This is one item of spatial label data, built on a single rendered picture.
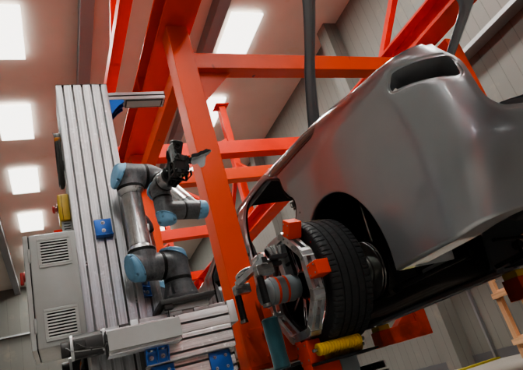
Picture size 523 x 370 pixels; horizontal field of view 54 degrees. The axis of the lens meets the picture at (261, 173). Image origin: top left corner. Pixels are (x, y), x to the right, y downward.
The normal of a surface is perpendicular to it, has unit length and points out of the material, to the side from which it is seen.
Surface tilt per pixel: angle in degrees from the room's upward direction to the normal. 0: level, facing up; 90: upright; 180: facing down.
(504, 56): 90
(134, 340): 90
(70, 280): 90
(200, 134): 90
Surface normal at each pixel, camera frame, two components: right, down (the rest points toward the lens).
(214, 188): 0.35, -0.46
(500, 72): -0.91, 0.10
